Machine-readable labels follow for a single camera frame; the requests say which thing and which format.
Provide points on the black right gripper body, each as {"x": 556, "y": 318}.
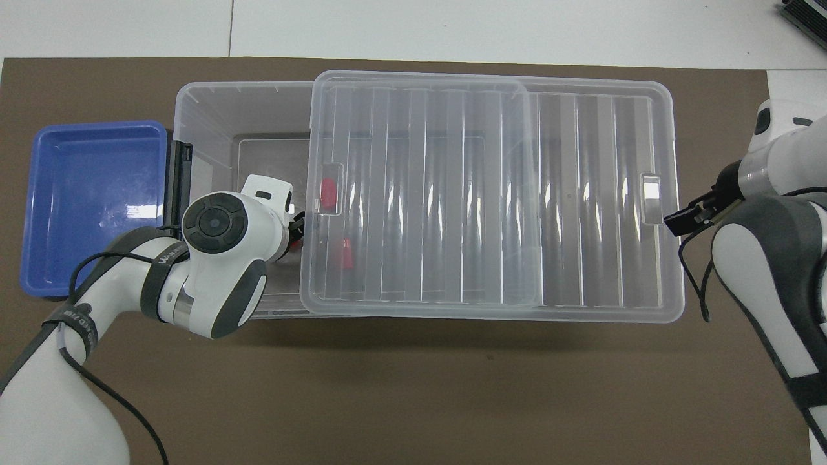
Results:
{"x": 723, "y": 197}

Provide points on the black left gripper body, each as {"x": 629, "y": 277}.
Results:
{"x": 295, "y": 226}

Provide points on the clear ribbed box lid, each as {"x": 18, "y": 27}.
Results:
{"x": 484, "y": 194}

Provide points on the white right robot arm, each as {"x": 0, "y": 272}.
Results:
{"x": 756, "y": 258}

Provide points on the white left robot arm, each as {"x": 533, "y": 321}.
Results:
{"x": 219, "y": 284}

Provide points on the black box latch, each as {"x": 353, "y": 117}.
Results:
{"x": 177, "y": 181}

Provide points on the clear plastic storage box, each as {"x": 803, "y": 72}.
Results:
{"x": 213, "y": 116}

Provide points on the blue plastic tray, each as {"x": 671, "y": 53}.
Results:
{"x": 84, "y": 194}

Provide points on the brown table mat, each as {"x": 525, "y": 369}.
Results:
{"x": 387, "y": 400}

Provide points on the dark grey ribbed device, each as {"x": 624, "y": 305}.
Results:
{"x": 807, "y": 13}

